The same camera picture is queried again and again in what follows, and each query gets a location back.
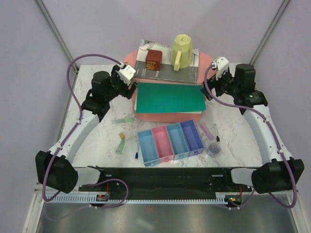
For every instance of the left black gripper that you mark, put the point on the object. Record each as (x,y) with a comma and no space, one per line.
(127,92)

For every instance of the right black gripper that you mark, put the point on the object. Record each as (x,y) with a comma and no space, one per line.
(213,83)

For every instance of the pink two-tier shelf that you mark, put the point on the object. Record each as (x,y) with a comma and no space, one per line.
(204,62)

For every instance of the green highlighter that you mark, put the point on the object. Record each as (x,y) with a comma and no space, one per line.
(122,120)
(120,147)

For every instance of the pink highlighter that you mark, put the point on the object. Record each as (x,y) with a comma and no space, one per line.
(206,131)

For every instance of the purple drawer bin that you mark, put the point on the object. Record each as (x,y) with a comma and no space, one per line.
(192,137)

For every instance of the light blue drawer bin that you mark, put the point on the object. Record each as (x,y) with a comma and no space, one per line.
(148,148)

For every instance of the sky blue drawer bin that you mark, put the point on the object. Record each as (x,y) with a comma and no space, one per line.
(178,141)

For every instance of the pink drawer bin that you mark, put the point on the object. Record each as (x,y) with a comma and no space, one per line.
(163,144)

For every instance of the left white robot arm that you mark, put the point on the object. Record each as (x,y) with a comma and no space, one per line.
(54,167)

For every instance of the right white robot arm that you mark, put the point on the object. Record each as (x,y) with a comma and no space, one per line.
(279,170)

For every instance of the green folder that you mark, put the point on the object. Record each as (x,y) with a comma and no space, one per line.
(159,98)

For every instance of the grey setup manual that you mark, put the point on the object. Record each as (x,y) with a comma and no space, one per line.
(167,72)

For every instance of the red-brown cube box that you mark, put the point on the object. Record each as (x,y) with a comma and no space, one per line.
(153,60)

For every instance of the spiral notebook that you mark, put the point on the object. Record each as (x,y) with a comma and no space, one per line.
(146,45)

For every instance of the black cap pen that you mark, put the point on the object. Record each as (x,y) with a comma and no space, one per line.
(217,134)

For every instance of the yellow plastic pitcher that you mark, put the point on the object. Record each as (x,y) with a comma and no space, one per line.
(181,56)

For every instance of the clear cup of pins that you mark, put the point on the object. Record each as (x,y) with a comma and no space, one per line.
(213,149)

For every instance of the blue cap pen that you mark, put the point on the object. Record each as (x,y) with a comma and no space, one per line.
(137,151)

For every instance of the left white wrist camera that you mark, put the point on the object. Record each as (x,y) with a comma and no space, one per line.
(126,73)

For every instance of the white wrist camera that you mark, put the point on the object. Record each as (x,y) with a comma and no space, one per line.
(220,65)
(126,73)

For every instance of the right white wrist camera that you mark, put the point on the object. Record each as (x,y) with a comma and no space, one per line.
(220,65)

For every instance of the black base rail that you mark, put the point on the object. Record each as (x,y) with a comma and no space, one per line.
(194,179)

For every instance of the light blue cable duct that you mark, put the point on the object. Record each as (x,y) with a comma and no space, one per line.
(139,196)

